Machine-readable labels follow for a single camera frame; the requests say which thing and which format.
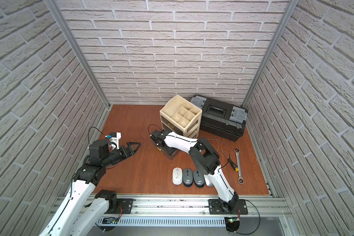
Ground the clear bottom drawer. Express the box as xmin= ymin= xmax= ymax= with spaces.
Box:
xmin=153 ymin=141 xmax=179 ymax=160

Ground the beige drawer organizer cabinet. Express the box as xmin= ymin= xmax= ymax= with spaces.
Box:
xmin=159 ymin=95 xmax=202 ymax=138

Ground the white computer mouse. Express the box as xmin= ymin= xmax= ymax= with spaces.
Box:
xmin=172 ymin=167 xmax=183 ymax=185

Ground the dark grey computer mouse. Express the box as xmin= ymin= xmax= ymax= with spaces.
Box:
xmin=183 ymin=168 xmax=194 ymax=187
xmin=193 ymin=169 xmax=205 ymax=188

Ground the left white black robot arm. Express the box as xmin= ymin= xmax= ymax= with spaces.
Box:
xmin=41 ymin=136 xmax=141 ymax=236

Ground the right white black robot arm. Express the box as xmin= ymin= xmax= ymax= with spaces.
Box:
xmin=150 ymin=130 xmax=239 ymax=212

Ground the black plastic toolbox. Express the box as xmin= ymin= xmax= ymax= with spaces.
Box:
xmin=190 ymin=95 xmax=248 ymax=142

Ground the black yellow screwdriver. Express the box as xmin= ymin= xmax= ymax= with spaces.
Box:
xmin=222 ymin=150 xmax=239 ymax=172

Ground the silver combination wrench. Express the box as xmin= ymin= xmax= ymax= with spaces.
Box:
xmin=234 ymin=148 xmax=244 ymax=184

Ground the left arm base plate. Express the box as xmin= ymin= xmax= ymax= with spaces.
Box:
xmin=105 ymin=198 xmax=134 ymax=214

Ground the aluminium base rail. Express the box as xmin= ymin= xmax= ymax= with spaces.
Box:
xmin=57 ymin=194 xmax=293 ymax=219

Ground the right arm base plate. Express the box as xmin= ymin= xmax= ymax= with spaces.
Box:
xmin=208 ymin=199 xmax=248 ymax=215

